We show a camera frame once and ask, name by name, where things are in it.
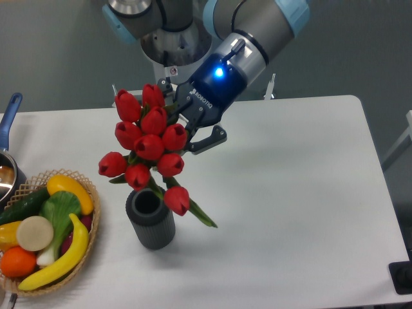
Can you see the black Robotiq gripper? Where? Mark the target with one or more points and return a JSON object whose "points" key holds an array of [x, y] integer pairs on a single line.
{"points": [[204, 97]]}

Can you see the red tulip bouquet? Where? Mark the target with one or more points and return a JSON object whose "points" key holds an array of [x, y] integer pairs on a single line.
{"points": [[154, 144]]}

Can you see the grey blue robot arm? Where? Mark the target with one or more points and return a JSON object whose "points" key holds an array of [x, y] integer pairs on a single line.
{"points": [[248, 34]]}

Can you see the grey ribbed vase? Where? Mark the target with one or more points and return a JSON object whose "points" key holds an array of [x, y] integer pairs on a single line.
{"points": [[151, 219]]}

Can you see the dark red vegetable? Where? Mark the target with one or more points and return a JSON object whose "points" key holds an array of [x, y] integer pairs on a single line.
{"points": [[87, 222]]}

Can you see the green bok choy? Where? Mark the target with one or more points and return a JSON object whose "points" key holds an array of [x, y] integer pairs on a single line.
{"points": [[56, 209]]}

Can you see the woven wicker basket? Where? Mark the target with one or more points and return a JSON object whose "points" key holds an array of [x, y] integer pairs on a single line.
{"points": [[36, 183]]}

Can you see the yellow banana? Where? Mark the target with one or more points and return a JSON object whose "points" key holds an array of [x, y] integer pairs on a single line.
{"points": [[65, 263]]}

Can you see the green cucumber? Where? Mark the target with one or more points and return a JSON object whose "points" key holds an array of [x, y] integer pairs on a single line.
{"points": [[29, 205]]}

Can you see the beige round disc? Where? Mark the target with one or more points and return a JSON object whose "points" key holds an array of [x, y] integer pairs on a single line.
{"points": [[34, 233]]}

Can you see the yellow bell pepper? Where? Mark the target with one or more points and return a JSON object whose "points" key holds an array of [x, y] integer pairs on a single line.
{"points": [[8, 235]]}

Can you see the orange fruit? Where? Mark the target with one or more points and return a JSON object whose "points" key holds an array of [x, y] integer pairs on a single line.
{"points": [[18, 262]]}

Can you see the black device at edge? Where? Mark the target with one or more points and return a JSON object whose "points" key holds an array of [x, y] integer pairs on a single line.
{"points": [[401, 277]]}

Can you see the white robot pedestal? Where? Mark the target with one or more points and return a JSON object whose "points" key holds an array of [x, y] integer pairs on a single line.
{"points": [[177, 55]]}

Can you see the blue handled saucepan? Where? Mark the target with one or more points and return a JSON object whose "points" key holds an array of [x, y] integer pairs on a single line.
{"points": [[11, 175]]}

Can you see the white table leg frame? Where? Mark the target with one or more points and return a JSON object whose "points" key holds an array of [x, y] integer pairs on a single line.
{"points": [[399, 146]]}

